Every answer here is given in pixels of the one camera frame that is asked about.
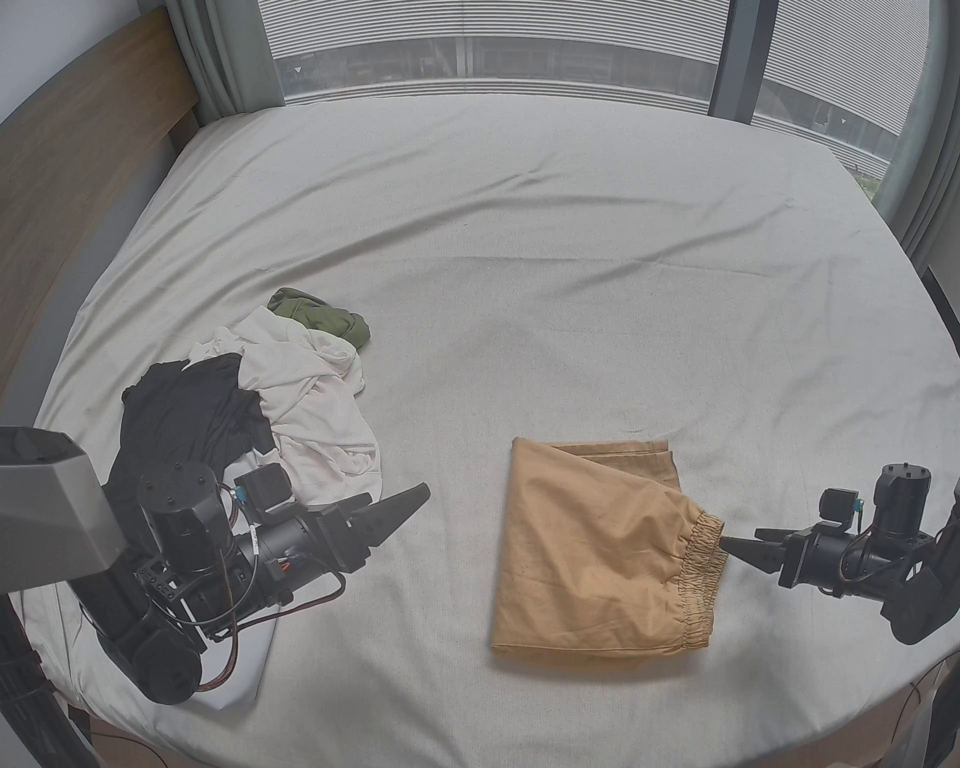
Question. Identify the bed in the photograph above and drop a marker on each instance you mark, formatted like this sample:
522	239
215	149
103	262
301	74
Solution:
480	210

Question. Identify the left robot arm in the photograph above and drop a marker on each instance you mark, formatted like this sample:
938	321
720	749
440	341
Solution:
172	502

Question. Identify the blue-green curtain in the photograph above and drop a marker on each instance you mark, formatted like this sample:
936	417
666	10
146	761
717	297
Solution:
926	150
217	52

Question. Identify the green garment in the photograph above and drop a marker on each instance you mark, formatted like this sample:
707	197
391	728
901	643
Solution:
322	315

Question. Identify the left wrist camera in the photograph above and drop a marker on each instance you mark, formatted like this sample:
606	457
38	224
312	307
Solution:
266	491

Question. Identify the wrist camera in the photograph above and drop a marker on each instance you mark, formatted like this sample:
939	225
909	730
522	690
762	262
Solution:
266	491
840	506

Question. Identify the white garment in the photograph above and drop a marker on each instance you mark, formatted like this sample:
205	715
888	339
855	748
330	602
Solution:
315	420

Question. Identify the black garment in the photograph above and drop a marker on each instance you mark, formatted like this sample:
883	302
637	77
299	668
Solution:
187	420

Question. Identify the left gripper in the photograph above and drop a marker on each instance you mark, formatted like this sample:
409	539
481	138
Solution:
307	547

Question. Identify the tan shorts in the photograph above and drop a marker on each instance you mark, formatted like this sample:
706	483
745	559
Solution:
592	555

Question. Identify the pale grey garment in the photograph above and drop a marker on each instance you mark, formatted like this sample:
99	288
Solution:
244	675

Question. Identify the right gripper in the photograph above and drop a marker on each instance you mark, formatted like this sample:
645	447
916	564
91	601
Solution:
814	559

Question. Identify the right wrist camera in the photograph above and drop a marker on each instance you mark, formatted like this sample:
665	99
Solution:
840	506

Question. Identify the window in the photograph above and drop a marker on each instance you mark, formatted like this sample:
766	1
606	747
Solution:
525	45

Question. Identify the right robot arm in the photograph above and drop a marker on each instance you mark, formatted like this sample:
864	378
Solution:
904	495

